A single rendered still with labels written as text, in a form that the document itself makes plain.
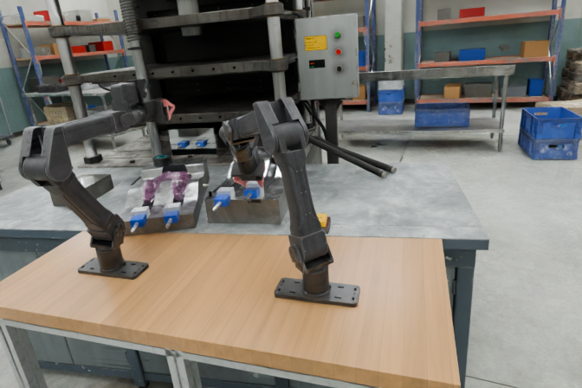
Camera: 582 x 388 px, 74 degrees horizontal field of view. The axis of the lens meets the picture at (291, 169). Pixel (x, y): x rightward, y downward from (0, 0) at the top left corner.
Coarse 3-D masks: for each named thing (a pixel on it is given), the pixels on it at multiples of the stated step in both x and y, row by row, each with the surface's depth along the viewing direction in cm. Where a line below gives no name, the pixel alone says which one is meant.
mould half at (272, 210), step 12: (264, 156) 158; (228, 180) 149; (276, 180) 145; (216, 192) 136; (240, 192) 134; (264, 192) 133; (276, 192) 132; (240, 204) 129; (252, 204) 128; (264, 204) 127; (276, 204) 127; (216, 216) 133; (228, 216) 132; (240, 216) 131; (252, 216) 130; (264, 216) 129; (276, 216) 128
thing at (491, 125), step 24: (384, 72) 434; (408, 72) 426; (432, 72) 418; (456, 72) 410; (480, 72) 403; (504, 72) 396; (504, 96) 408; (360, 120) 521; (384, 120) 512; (408, 120) 501; (480, 120) 465
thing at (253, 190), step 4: (248, 184) 127; (252, 184) 127; (256, 184) 126; (248, 188) 126; (252, 188) 125; (256, 188) 125; (260, 188) 126; (244, 192) 123; (248, 192) 123; (252, 192) 123; (256, 192) 123; (260, 192) 127; (244, 196) 124; (248, 196) 120; (252, 196) 123; (256, 196) 123; (260, 196) 127; (244, 200) 118
